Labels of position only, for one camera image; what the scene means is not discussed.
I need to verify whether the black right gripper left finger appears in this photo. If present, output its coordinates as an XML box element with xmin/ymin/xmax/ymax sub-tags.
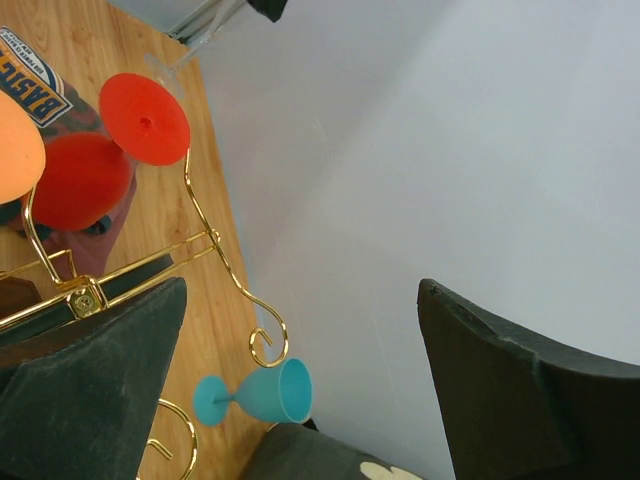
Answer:
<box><xmin>1</xmin><ymin>277</ymin><xmax>187</xmax><ymax>479</ymax></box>

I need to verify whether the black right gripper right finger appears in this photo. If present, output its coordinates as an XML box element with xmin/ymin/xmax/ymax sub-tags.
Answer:
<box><xmin>417</xmin><ymin>279</ymin><xmax>639</xmax><ymax>479</ymax></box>

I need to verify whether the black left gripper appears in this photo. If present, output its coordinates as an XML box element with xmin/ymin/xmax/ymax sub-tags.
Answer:
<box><xmin>248</xmin><ymin>0</ymin><xmax>288</xmax><ymax>23</ymax></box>

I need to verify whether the clear champagne flute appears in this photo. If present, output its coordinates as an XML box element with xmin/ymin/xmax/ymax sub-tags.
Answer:
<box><xmin>144</xmin><ymin>1</ymin><xmax>244</xmax><ymax>100</ymax></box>

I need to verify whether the blue wine glass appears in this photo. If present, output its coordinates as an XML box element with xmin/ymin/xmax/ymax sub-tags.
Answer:
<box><xmin>193</xmin><ymin>358</ymin><xmax>314</xmax><ymax>426</ymax></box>

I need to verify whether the red wine glass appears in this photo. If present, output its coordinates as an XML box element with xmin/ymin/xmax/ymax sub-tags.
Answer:
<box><xmin>31</xmin><ymin>73</ymin><xmax>191</xmax><ymax>231</ymax></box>

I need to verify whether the orange wine glass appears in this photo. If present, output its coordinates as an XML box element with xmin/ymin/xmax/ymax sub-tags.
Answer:
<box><xmin>0</xmin><ymin>92</ymin><xmax>46</xmax><ymax>203</ymax></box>

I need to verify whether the maroon printed t-shirt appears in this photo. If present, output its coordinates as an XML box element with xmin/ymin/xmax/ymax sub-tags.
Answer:
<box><xmin>1</xmin><ymin>27</ymin><xmax>137</xmax><ymax>278</ymax></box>

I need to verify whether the aluminium frame rail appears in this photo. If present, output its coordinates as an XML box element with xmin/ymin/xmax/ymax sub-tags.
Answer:
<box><xmin>167</xmin><ymin>0</ymin><xmax>247</xmax><ymax>45</ymax></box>

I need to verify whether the gold wire glass rack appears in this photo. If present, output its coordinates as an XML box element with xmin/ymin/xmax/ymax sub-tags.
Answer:
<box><xmin>0</xmin><ymin>147</ymin><xmax>290</xmax><ymax>480</ymax></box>

